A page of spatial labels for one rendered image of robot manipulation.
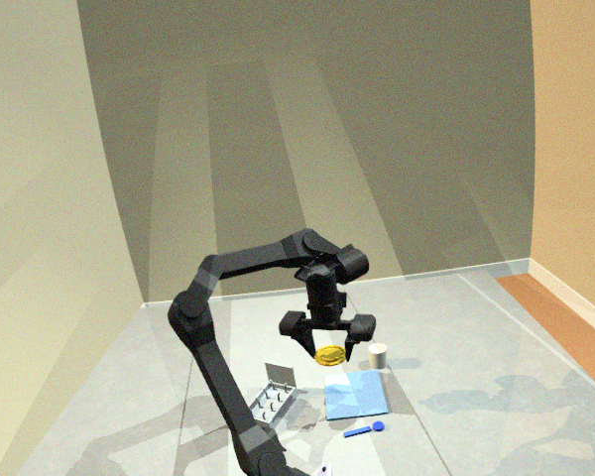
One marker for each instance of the white cylinder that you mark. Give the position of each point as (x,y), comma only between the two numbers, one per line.
(378,356)

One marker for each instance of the light blue flat mat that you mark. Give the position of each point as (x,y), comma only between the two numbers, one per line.
(356,394)

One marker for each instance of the white dish rack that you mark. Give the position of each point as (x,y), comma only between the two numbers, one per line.
(275,398)

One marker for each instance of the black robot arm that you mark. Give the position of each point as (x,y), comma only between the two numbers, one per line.
(258,449)

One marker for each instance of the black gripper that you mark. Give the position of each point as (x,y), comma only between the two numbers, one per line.
(325,315)

